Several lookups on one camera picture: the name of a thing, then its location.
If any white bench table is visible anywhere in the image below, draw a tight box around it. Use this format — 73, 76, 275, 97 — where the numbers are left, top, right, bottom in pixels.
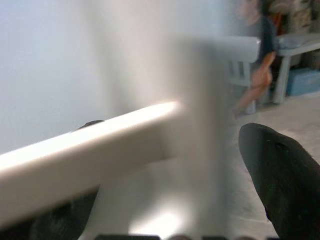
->
272, 32, 320, 105

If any white slatted chair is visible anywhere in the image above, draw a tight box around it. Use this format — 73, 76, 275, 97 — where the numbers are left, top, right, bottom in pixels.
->
221, 36, 261, 86

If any blue storage box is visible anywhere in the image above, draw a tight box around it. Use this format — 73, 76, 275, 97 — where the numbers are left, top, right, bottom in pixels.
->
285, 67, 320, 97

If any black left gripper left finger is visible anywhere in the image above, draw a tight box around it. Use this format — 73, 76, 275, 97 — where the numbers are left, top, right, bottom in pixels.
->
0, 119, 105, 240

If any person in dark shirt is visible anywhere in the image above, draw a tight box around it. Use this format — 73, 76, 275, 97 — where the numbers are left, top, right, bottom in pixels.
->
231, 0, 279, 116

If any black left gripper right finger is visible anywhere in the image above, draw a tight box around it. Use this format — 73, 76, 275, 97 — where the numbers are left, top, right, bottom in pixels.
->
238, 122, 320, 240

